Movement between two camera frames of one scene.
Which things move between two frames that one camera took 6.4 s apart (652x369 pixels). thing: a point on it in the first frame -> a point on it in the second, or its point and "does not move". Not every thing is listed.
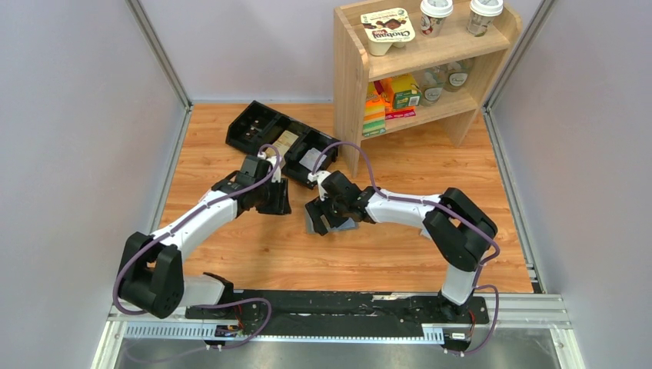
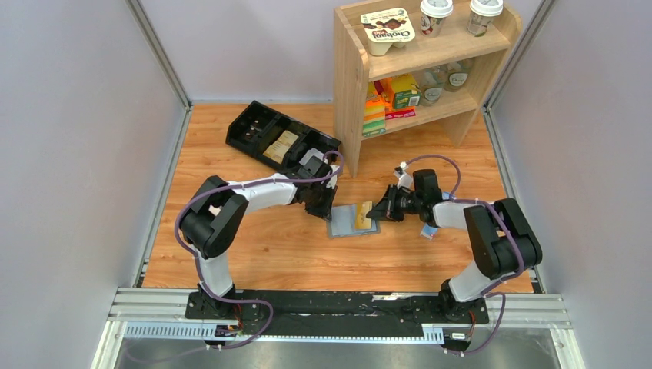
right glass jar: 457,74 does not move
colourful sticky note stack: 374,118 does not move
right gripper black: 325,211 -> 398,202
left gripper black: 274,192 -> 320,198
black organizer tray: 258,126 does not move
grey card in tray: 309,159 does not move
